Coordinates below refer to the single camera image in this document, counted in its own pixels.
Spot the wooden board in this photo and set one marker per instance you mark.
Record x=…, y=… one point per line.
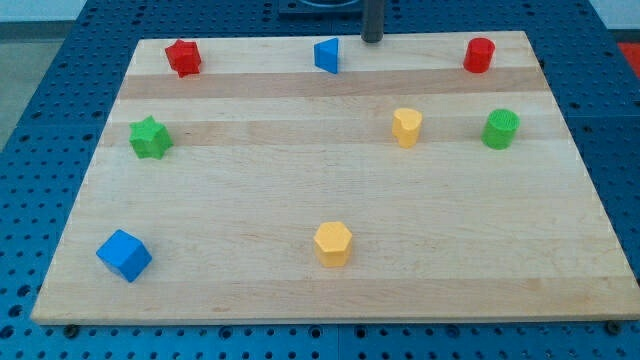
x=266, y=147

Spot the yellow hexagon block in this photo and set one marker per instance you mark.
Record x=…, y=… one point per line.
x=333, y=244

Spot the blue triangle block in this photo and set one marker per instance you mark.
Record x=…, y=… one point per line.
x=326, y=55

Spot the red cylinder block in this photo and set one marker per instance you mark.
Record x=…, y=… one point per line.
x=479, y=54

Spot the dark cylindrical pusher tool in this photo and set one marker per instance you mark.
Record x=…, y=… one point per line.
x=372, y=22

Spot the yellow heart block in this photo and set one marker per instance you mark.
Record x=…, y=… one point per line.
x=406, y=126

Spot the red star block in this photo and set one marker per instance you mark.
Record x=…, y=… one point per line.
x=184, y=57

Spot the blue cube block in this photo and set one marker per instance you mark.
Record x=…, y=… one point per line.
x=124, y=255

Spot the green star block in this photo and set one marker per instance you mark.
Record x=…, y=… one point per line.
x=149, y=138

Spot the green cylinder block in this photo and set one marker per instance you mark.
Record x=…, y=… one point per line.
x=500, y=129

